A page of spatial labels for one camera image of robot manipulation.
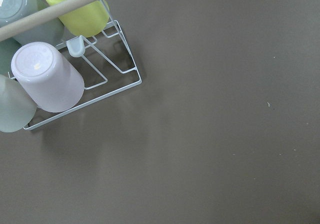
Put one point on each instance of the yellow-green plastic cup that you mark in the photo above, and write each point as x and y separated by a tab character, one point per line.
87	21

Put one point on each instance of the grey-blue plastic cup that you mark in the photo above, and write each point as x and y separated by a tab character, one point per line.
50	32

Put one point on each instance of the white plastic cup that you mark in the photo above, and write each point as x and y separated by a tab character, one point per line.
17	108

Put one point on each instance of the pink plastic cup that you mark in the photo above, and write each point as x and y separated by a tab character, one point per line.
47	76

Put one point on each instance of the white wire cup rack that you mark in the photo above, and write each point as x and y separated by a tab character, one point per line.
76	47

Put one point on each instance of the wooden rack handle rod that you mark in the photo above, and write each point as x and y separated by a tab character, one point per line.
41	17

